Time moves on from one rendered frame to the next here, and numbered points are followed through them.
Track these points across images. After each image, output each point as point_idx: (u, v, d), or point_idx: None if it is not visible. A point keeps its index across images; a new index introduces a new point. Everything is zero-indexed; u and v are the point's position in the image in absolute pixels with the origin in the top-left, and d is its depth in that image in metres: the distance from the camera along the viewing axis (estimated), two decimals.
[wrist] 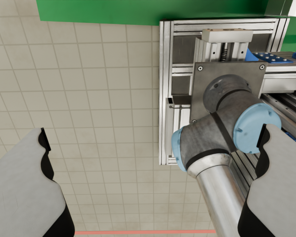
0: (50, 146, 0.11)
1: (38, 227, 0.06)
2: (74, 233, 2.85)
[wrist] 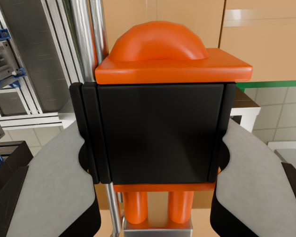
0: None
1: (68, 215, 0.06)
2: None
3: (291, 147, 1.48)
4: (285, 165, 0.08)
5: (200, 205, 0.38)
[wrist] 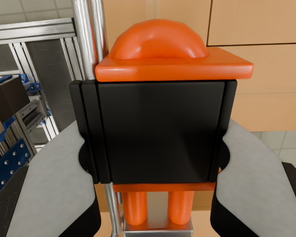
0: None
1: (68, 215, 0.06)
2: None
3: None
4: (286, 164, 0.08)
5: (199, 207, 0.38)
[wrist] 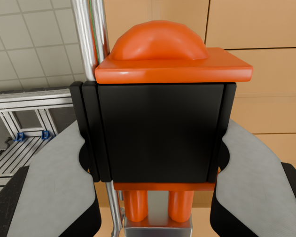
0: None
1: (68, 215, 0.06)
2: None
3: None
4: (285, 165, 0.08)
5: (201, 204, 0.38)
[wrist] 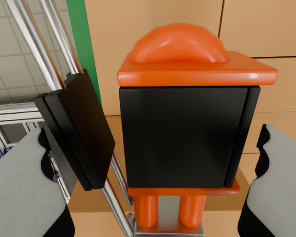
0: (50, 146, 0.11)
1: (38, 227, 0.06)
2: None
3: None
4: None
5: None
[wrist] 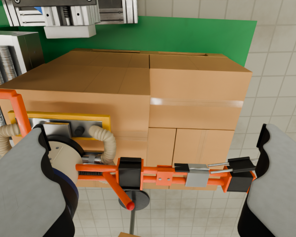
0: (50, 146, 0.11)
1: (38, 227, 0.06)
2: None
3: None
4: None
5: (147, 150, 0.88)
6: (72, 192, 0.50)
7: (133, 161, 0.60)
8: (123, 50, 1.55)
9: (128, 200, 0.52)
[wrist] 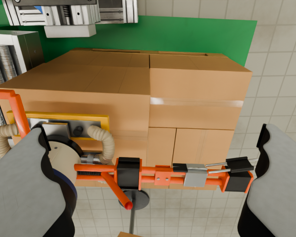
0: (50, 146, 0.11)
1: (38, 227, 0.06)
2: None
3: None
4: None
5: (147, 150, 0.88)
6: (71, 192, 0.50)
7: (131, 161, 0.60)
8: (123, 49, 1.55)
9: (126, 200, 0.52)
